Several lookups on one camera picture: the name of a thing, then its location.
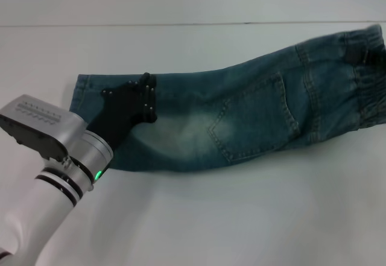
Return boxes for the blue denim shorts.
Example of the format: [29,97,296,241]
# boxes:
[69,24,386,177]

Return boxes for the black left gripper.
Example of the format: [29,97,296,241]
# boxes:
[86,71,160,151]

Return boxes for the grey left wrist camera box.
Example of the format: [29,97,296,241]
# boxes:
[0,94,89,162]

